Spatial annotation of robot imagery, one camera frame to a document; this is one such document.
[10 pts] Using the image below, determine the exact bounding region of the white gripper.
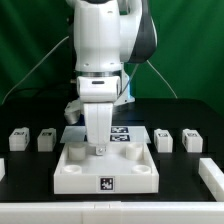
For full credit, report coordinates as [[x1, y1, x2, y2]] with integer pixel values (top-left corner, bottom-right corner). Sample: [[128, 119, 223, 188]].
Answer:
[[83, 103, 113, 156]]

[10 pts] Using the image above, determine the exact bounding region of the white square table top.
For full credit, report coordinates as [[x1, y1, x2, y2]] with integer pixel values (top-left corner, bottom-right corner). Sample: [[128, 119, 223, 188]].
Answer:
[[54, 142, 159, 194]]

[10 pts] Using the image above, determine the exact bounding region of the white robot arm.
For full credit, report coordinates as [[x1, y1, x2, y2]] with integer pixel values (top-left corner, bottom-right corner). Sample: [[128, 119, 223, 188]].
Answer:
[[65, 0, 157, 155]]

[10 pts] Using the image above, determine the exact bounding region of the white sheet with tags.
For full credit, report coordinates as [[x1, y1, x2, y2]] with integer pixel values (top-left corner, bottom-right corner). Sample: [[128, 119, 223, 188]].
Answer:
[[60, 126, 151, 144]]

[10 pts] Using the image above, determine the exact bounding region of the white left fence block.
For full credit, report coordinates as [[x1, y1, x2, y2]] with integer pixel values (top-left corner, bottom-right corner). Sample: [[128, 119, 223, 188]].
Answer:
[[0, 158, 5, 182]]

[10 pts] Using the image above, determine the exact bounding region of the white fence block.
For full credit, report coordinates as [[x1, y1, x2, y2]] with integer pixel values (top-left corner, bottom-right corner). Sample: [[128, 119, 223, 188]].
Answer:
[[0, 158, 5, 182], [198, 158, 224, 202]]

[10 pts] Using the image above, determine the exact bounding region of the white right fence block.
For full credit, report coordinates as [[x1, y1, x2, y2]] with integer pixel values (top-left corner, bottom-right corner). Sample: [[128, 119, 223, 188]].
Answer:
[[198, 158, 224, 202]]

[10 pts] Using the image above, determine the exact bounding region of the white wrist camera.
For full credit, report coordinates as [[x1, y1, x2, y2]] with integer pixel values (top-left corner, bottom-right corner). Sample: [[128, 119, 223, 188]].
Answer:
[[77, 76, 121, 103]]

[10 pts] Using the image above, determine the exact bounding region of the white front fence wall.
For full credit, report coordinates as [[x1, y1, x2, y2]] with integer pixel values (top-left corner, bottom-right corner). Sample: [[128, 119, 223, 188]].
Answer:
[[0, 202, 224, 224]]

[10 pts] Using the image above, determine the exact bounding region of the white cable right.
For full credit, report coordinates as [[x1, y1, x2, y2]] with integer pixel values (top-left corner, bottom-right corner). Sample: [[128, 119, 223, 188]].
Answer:
[[126, 59, 179, 100]]

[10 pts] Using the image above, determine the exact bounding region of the white cable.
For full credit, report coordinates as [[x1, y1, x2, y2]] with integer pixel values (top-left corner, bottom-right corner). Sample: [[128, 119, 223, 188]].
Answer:
[[126, 59, 179, 100], [1, 35, 71, 106]]

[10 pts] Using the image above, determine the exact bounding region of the white cable left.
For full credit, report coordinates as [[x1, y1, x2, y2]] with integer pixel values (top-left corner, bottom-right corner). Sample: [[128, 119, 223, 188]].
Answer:
[[1, 35, 71, 106]]

